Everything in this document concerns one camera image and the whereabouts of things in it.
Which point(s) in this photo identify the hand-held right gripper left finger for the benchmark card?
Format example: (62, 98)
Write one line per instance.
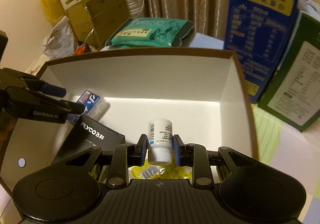
(143, 150)

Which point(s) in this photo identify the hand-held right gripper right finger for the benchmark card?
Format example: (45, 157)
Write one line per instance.
(176, 150)

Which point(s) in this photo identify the brown cardboard carton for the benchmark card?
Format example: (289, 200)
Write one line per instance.
(107, 16)

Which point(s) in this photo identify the green carton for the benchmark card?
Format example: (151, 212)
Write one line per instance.
(297, 76)

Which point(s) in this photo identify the yellow pouch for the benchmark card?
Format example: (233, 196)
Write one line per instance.
(170, 172)

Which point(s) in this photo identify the orange small item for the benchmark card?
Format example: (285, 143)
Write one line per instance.
(81, 49)

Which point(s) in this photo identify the metal spoon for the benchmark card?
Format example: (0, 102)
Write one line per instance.
(88, 36)

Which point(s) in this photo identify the white ribbed stack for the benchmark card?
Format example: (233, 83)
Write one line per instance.
(135, 5)

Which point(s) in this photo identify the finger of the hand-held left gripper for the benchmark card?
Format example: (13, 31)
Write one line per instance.
(53, 90)
(72, 108)

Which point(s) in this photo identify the silver foil bag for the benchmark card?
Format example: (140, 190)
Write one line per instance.
(60, 38)

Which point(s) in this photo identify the cream floral cloth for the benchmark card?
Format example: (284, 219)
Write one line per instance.
(35, 63)

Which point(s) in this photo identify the brown cardboard box white inside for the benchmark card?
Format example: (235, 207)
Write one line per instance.
(150, 76)

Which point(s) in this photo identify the clear cotton swab box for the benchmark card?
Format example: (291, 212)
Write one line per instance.
(92, 104)

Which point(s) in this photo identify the teal printed packet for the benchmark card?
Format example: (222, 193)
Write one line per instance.
(150, 32)

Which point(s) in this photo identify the black shaver box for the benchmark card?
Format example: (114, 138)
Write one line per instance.
(95, 136)

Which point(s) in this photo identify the pastel checked tablecloth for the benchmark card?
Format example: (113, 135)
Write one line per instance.
(287, 159)

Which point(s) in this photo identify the blue milk carton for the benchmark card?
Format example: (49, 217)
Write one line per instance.
(260, 26)

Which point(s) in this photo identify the white pill bottle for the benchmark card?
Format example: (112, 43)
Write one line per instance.
(160, 134)

